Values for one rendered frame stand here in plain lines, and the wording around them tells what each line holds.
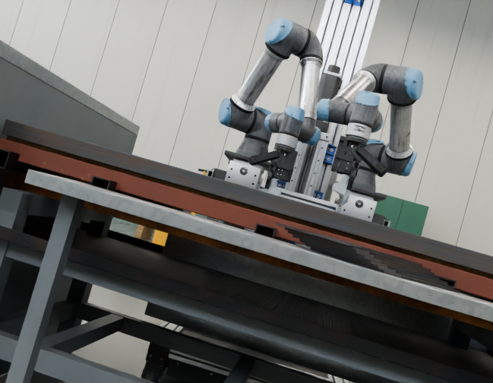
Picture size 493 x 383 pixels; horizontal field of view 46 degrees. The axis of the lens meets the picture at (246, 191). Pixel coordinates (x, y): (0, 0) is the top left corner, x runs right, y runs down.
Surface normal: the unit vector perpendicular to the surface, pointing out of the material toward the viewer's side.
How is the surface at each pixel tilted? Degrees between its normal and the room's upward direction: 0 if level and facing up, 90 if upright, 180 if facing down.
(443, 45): 90
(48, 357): 90
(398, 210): 90
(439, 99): 90
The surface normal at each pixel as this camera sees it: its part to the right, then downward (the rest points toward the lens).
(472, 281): -0.13, -0.08
